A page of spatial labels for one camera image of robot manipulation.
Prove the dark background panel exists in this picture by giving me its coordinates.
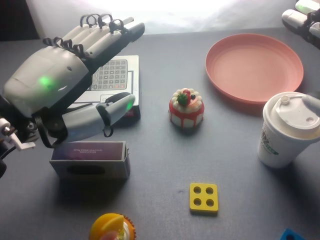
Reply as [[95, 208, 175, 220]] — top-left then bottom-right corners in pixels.
[[0, 0, 41, 42]]

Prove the orange toy cupcake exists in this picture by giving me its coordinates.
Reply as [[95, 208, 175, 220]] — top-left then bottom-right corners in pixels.
[[89, 212, 137, 240]]

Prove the grey table cloth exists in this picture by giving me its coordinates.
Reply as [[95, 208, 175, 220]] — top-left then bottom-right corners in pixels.
[[0, 26, 320, 240]]

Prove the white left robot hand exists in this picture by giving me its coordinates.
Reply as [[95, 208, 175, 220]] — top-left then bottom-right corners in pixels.
[[2, 13, 146, 149]]

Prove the white backdrop sheet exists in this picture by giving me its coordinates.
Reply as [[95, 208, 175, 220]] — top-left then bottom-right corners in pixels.
[[24, 0, 301, 40]]

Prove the purple-topped grey box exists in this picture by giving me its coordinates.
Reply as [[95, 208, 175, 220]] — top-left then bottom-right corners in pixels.
[[49, 141, 131, 180]]

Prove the pink round plate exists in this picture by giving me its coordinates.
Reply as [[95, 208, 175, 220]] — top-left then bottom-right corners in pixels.
[[205, 33, 305, 104]]

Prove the black white calculator box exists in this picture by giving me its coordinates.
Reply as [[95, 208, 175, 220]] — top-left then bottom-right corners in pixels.
[[66, 54, 142, 129]]

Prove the yellow block with four holes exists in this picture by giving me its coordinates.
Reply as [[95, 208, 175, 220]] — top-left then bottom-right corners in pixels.
[[189, 182, 219, 217]]

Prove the toy strawberry cake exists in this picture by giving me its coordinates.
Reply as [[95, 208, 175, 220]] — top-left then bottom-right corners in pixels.
[[168, 87, 206, 130]]

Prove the blue block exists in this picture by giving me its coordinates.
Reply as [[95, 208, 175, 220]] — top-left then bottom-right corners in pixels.
[[278, 227, 308, 240]]

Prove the white lidded coffee cup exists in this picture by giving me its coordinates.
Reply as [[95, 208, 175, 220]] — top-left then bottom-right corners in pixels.
[[257, 91, 320, 169]]

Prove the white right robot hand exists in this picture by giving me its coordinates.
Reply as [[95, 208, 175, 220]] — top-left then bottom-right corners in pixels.
[[281, 0, 320, 111]]

